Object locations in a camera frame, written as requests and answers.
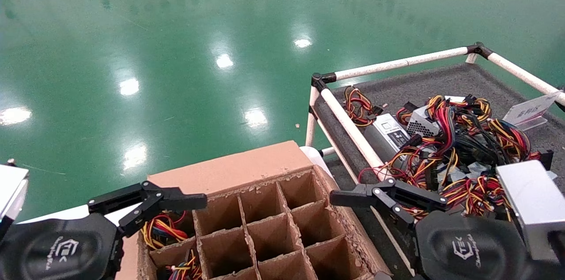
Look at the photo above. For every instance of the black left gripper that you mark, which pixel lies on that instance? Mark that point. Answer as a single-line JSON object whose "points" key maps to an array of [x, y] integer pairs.
{"points": [[57, 249]]}

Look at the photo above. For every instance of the brown cardboard box with dividers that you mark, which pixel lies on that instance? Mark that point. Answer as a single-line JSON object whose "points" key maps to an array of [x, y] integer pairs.
{"points": [[229, 169]]}

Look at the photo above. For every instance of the pale grey power supply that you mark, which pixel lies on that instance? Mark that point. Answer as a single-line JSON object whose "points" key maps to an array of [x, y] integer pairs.
{"points": [[479, 169]]}

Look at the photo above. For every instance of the grey power supply unit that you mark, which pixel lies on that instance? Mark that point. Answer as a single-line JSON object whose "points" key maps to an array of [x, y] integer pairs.
{"points": [[161, 227]]}

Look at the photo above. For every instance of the silver power supply printed label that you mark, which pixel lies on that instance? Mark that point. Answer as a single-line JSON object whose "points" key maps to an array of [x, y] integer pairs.
{"points": [[393, 132]]}

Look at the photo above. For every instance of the white pipe cart frame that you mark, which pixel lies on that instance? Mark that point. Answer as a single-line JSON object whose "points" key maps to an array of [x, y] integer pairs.
{"points": [[397, 63]]}

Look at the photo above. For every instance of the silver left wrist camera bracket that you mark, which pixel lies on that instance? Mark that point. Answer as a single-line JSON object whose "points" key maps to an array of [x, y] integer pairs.
{"points": [[11, 187]]}

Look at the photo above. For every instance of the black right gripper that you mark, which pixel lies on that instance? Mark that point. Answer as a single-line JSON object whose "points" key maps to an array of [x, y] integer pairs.
{"points": [[472, 249]]}

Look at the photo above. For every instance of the clear acrylic sign holder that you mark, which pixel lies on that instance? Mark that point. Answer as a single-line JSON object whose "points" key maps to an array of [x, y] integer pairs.
{"points": [[529, 110]]}

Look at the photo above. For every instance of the silver power supply perforated side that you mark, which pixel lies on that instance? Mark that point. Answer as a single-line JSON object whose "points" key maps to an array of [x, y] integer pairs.
{"points": [[421, 126]]}

